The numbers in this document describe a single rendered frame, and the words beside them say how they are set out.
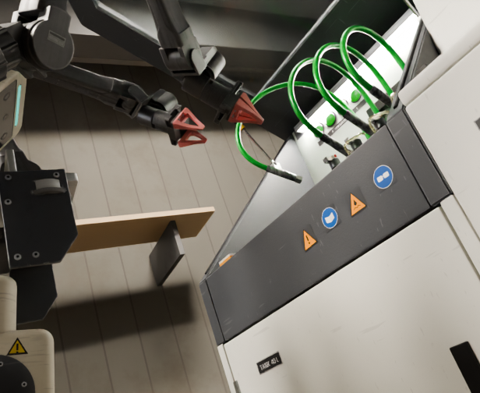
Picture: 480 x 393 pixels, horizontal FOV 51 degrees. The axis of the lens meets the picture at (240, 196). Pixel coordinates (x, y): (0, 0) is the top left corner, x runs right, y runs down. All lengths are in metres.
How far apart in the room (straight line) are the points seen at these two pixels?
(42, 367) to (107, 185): 2.91
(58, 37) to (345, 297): 0.65
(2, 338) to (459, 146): 0.68
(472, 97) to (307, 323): 0.50
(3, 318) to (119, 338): 2.43
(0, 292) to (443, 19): 0.96
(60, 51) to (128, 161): 2.90
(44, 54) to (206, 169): 3.13
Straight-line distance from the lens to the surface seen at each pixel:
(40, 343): 0.76
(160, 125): 1.40
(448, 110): 0.81
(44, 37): 0.88
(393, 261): 0.86
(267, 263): 1.07
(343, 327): 0.94
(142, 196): 3.62
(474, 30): 0.81
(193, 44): 1.16
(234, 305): 1.18
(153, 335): 3.22
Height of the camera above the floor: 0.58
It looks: 24 degrees up
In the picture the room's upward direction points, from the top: 20 degrees counter-clockwise
